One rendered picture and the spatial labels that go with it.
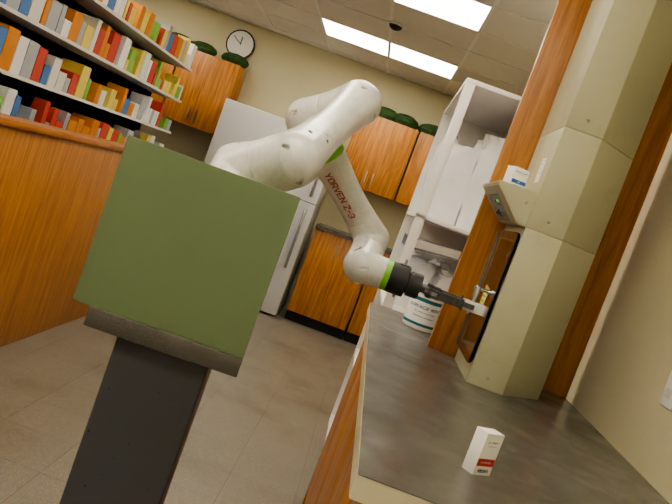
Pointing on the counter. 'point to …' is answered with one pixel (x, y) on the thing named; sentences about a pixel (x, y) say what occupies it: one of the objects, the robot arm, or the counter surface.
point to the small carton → (516, 176)
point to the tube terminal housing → (548, 262)
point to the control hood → (513, 201)
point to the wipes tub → (422, 313)
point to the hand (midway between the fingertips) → (473, 307)
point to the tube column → (615, 72)
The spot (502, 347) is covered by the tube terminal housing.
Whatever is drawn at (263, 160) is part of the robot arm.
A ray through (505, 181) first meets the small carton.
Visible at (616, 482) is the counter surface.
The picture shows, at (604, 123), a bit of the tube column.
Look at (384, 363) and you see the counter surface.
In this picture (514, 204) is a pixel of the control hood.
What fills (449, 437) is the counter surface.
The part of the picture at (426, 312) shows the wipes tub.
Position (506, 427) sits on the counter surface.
